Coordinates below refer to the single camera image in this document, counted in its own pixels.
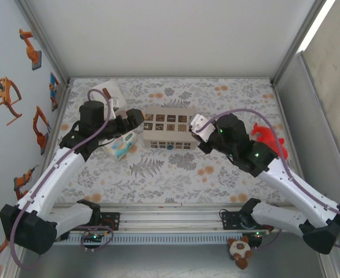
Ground aluminium frame post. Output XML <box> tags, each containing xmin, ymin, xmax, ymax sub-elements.
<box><xmin>14</xmin><ymin>0</ymin><xmax>72</xmax><ymax>87</ymax></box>
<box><xmin>314</xmin><ymin>248</ymin><xmax>340</xmax><ymax>278</ymax></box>
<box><xmin>270</xmin><ymin>0</ymin><xmax>337</xmax><ymax>87</ymax></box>

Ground red plastic toy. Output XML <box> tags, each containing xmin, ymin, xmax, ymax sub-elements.
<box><xmin>251</xmin><ymin>122</ymin><xmax>289</xmax><ymax>160</ymax></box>

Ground white slotted cable duct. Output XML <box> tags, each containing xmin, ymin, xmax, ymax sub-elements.
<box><xmin>62</xmin><ymin>231</ymin><xmax>263</xmax><ymax>246</ymax></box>

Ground purple cable loop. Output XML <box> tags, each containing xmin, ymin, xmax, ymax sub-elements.
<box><xmin>252</xmin><ymin>228</ymin><xmax>283</xmax><ymax>251</ymax></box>
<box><xmin>81</xmin><ymin>225</ymin><xmax>115</xmax><ymax>253</ymax></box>

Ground brown white plush toy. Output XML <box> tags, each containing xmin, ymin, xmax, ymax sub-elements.
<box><xmin>226</xmin><ymin>236</ymin><xmax>254</xmax><ymax>270</ymax></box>

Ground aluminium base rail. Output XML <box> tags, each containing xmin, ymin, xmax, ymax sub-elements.
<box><xmin>52</xmin><ymin>204</ymin><xmax>277</xmax><ymax>232</ymax></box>

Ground black mount plate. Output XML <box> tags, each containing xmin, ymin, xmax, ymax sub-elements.
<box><xmin>98</xmin><ymin>212</ymin><xmax>121</xmax><ymax>231</ymax></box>
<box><xmin>220</xmin><ymin>210</ymin><xmax>246</xmax><ymax>230</ymax></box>

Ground tissue pack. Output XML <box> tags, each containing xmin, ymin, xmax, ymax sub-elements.
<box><xmin>101</xmin><ymin>130</ymin><xmax>138</xmax><ymax>162</ymax></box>

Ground blue orange machine sticker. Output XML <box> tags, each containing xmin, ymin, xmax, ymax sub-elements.
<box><xmin>48</xmin><ymin>72</ymin><xmax>61</xmax><ymax>112</ymax></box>

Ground orange gripper sticker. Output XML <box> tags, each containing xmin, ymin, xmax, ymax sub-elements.
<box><xmin>0</xmin><ymin>76</ymin><xmax>23</xmax><ymax>126</ymax></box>

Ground white card with brown stick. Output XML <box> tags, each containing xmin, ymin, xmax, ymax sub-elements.
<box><xmin>90</xmin><ymin>81</ymin><xmax>123</xmax><ymax>115</ymax></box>

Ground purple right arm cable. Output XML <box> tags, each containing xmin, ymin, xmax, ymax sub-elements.
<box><xmin>197</xmin><ymin>108</ymin><xmax>340</xmax><ymax>250</ymax></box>

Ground floral table mat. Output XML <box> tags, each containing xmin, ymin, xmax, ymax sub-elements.
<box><xmin>55</xmin><ymin>77</ymin><xmax>299</xmax><ymax>205</ymax></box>

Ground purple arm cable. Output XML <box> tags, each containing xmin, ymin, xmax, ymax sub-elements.
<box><xmin>197</xmin><ymin>108</ymin><xmax>340</xmax><ymax>250</ymax></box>
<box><xmin>9</xmin><ymin>88</ymin><xmax>112</xmax><ymax>272</ymax></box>

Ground patterned wooden box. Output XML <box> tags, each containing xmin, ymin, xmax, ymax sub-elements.
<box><xmin>142</xmin><ymin>106</ymin><xmax>196</xmax><ymax>151</ymax></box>

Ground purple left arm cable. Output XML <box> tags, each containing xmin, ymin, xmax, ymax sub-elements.
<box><xmin>9</xmin><ymin>88</ymin><xmax>112</xmax><ymax>272</ymax></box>

